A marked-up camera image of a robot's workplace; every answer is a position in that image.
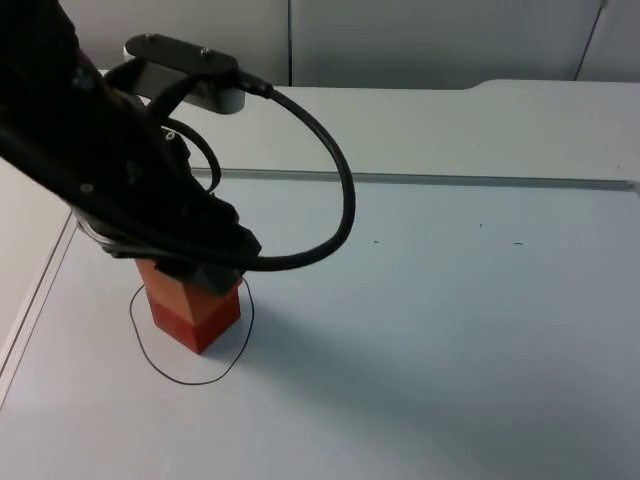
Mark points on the orange cube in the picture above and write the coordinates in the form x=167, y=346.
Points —
x=172, y=297

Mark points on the red cube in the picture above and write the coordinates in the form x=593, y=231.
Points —
x=200, y=335

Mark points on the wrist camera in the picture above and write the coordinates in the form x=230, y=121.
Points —
x=210, y=65

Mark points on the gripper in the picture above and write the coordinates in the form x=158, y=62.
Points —
x=190, y=220

